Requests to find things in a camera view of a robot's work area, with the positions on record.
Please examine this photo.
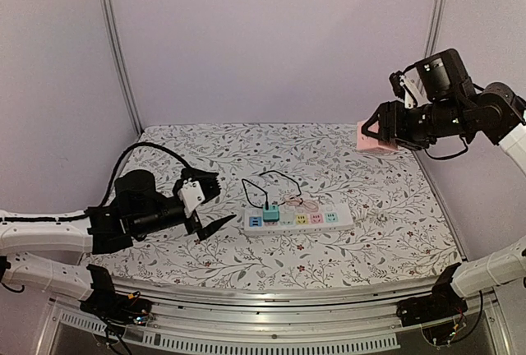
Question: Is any pink cube socket adapter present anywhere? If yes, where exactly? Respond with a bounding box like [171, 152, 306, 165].
[356, 121, 398, 153]

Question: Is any teal cube charger plug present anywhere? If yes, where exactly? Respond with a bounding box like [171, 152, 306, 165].
[262, 205, 280, 225]

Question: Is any white USB charger block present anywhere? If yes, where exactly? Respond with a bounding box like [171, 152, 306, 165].
[282, 205, 297, 216]

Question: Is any pink charging cable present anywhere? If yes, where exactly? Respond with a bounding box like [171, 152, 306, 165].
[283, 196, 321, 214]

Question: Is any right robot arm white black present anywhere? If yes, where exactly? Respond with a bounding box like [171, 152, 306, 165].
[358, 48, 525, 326]

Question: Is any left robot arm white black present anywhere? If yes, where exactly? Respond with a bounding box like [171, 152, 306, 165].
[1, 168, 234, 325]

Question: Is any white colourful power strip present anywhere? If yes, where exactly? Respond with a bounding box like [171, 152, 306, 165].
[242, 204, 354, 236]

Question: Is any floral patterned table mat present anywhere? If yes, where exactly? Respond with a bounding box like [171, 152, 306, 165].
[89, 124, 462, 291]

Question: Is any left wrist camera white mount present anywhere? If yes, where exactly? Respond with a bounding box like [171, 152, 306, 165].
[173, 179, 205, 218]

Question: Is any aluminium front rail base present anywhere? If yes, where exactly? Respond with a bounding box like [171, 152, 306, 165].
[34, 279, 514, 354]

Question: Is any right aluminium frame post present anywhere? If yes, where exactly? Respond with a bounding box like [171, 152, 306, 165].
[424, 0, 447, 58]

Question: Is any aluminium frame post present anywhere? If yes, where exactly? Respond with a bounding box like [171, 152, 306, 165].
[424, 0, 447, 58]
[99, 0, 144, 136]

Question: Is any left aluminium frame post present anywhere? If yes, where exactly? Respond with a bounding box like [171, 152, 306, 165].
[99, 0, 144, 136]

